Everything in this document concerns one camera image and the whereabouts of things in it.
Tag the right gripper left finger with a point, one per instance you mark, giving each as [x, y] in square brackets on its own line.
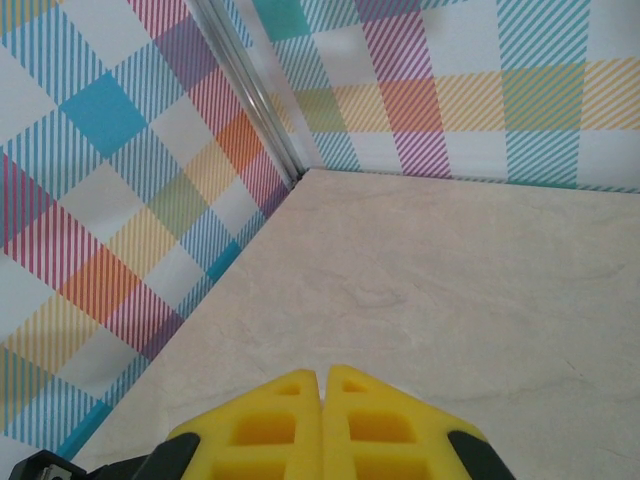
[220, 435]

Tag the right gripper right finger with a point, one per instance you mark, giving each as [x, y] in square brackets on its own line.
[430, 435]

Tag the aluminium frame post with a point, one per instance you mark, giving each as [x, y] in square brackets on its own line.
[253, 90]

